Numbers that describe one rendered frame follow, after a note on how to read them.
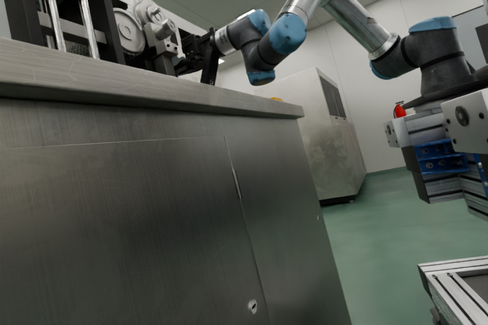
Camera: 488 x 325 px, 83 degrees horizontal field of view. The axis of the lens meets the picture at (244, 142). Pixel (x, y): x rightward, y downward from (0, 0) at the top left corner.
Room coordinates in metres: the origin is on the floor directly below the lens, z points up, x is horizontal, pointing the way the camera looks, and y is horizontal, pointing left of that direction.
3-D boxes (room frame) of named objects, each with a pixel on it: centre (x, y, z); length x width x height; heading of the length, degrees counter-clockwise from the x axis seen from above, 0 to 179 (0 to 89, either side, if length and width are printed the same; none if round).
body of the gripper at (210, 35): (0.82, 0.05, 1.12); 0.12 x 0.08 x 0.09; 62
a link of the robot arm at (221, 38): (0.78, -0.02, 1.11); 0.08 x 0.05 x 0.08; 152
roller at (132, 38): (0.77, 0.34, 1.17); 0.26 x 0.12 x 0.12; 62
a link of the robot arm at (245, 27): (0.74, -0.09, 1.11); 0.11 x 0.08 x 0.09; 62
